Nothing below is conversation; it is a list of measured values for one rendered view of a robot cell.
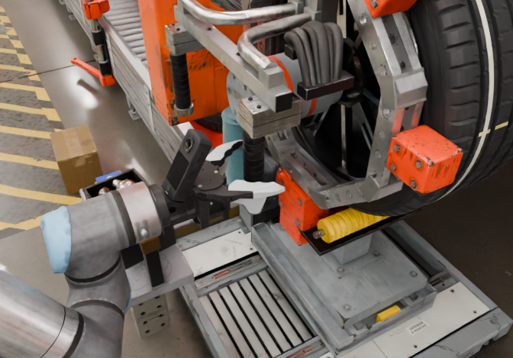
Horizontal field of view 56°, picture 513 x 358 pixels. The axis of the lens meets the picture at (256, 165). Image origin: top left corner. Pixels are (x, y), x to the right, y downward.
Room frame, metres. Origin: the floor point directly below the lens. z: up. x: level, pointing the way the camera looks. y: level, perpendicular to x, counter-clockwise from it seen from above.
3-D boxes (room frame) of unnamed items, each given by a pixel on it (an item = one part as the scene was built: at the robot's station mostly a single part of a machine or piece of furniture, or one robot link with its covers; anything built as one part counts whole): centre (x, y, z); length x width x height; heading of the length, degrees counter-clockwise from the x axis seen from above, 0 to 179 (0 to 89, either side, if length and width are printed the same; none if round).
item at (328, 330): (1.01, -0.26, 0.13); 0.50 x 0.36 x 0.10; 29
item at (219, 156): (0.68, 0.06, 0.81); 0.09 x 0.03 x 0.06; 155
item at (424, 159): (0.63, -0.28, 0.85); 0.09 x 0.08 x 0.07; 29
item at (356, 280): (0.99, -0.27, 0.32); 0.40 x 0.30 x 0.28; 29
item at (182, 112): (0.94, 0.17, 0.83); 0.04 x 0.04 x 0.16
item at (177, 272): (0.86, 0.32, 0.44); 0.43 x 0.17 x 0.03; 29
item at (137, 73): (2.45, 0.80, 0.28); 2.47 x 0.09 x 0.22; 29
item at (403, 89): (0.91, -0.12, 0.85); 0.54 x 0.07 x 0.54; 29
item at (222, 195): (0.58, 0.05, 0.83); 0.09 x 0.05 x 0.02; 83
